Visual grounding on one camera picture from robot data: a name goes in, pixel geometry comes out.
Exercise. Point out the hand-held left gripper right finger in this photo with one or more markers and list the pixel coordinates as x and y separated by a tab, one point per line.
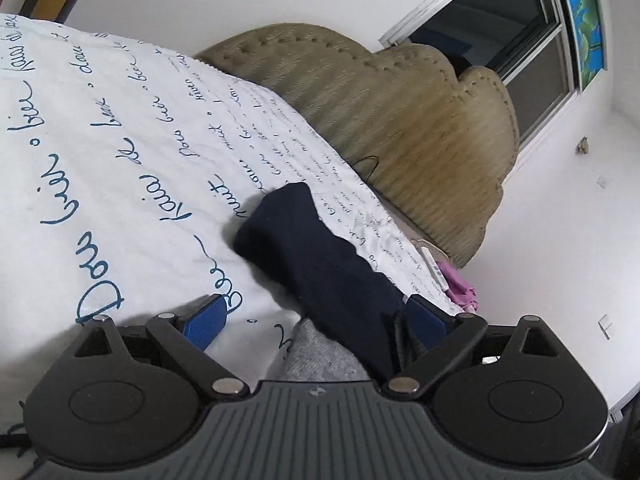
427	322

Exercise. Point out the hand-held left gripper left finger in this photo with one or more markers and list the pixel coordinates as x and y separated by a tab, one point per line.
205	321

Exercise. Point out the grey and navy small garment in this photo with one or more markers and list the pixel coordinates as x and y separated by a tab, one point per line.
310	255

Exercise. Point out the pink cloth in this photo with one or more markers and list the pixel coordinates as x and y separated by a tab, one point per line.
462	290

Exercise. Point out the white blanket with script print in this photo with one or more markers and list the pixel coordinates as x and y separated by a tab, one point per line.
130	170

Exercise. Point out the tan upholstered headboard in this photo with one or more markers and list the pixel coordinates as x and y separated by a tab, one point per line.
400	125

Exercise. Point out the colourful floral curtain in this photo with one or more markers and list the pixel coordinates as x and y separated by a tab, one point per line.
585	15

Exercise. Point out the white wall switch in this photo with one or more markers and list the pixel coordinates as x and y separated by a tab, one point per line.
605	327

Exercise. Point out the white wall socket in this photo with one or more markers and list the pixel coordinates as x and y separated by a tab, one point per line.
603	181

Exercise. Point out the window with grey frame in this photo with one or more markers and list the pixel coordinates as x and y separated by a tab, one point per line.
500	15

